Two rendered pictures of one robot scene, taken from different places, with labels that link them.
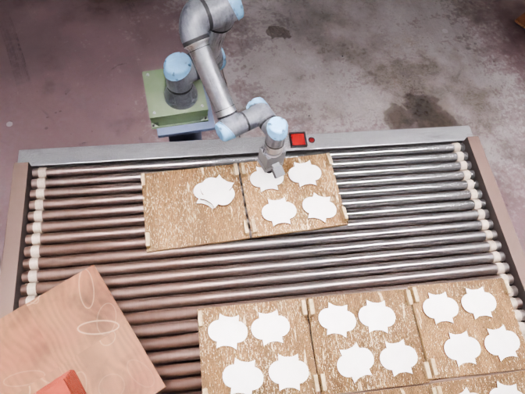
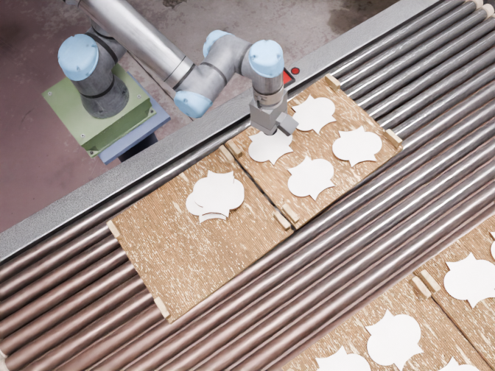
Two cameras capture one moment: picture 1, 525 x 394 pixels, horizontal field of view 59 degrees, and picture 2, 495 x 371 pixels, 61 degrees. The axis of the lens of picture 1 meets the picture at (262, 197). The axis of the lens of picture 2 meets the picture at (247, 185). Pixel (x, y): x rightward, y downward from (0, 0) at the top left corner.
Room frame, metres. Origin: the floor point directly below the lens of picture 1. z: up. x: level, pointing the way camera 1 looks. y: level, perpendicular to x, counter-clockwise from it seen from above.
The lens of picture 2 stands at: (0.35, 0.16, 2.05)
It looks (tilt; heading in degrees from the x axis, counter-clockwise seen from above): 65 degrees down; 354
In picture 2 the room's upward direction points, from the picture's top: 10 degrees counter-clockwise
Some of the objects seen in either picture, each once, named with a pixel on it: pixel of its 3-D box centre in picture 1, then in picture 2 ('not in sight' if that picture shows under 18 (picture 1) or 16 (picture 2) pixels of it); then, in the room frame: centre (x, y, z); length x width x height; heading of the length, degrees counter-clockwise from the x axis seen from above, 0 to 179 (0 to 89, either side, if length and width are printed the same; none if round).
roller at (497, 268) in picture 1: (280, 290); (371, 278); (0.52, -0.15, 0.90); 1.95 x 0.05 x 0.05; 108
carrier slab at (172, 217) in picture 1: (194, 205); (198, 227); (0.78, 0.27, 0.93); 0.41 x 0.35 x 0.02; 111
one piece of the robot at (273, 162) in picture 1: (273, 159); (275, 112); (0.96, -0.01, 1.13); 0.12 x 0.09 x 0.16; 40
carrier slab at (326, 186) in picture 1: (292, 193); (312, 146); (0.94, -0.12, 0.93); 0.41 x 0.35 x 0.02; 111
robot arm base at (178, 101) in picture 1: (180, 89); (100, 89); (1.29, 0.46, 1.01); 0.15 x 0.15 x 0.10
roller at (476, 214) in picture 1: (272, 231); (314, 207); (0.76, -0.07, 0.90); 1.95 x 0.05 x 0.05; 108
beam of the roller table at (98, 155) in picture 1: (259, 148); (237, 112); (1.16, 0.06, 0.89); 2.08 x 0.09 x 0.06; 108
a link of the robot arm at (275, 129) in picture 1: (276, 132); (265, 67); (0.98, 0.00, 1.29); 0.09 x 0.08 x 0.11; 43
